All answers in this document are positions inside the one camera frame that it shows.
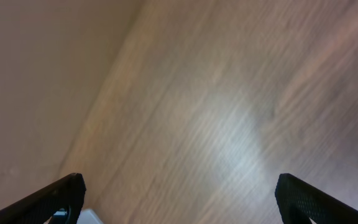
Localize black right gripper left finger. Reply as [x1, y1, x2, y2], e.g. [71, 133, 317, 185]
[0, 173, 86, 224]

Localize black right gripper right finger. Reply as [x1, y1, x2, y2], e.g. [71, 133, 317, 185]
[275, 173, 358, 224]

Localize white block under right gripper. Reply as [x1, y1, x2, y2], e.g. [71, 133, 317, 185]
[44, 208, 104, 224]

